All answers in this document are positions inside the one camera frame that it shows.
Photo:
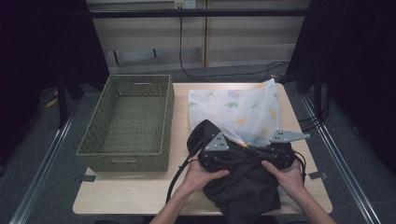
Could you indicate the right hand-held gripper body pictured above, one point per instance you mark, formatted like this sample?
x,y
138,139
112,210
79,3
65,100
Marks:
x,y
280,149

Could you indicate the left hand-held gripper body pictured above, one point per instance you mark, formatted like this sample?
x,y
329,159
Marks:
x,y
214,155

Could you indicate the dark cloth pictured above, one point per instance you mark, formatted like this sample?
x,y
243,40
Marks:
x,y
246,189

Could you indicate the white leaf-print mesh laundry bag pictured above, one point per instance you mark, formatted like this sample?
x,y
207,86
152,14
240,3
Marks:
x,y
239,105

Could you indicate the green woven basket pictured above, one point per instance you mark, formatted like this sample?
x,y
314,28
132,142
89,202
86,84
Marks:
x,y
130,121

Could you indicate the person's left hand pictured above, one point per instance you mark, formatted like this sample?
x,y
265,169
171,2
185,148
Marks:
x,y
199,177

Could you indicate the person's right hand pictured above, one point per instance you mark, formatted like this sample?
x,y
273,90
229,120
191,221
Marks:
x,y
289,179

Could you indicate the black tape piece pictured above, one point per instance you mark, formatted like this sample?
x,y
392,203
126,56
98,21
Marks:
x,y
85,178
318,175

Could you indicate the black metal stand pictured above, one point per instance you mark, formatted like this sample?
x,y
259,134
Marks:
x,y
318,93
62,99

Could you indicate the beige wooden panel cabinet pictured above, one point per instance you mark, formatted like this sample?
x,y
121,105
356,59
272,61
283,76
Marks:
x,y
243,40

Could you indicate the black curtain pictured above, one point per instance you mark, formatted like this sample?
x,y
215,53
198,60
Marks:
x,y
358,46
37,46

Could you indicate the metal floor rail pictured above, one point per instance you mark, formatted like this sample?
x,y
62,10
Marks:
x,y
43,161
339,155

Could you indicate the white wall socket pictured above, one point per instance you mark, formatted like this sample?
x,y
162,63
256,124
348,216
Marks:
x,y
185,4

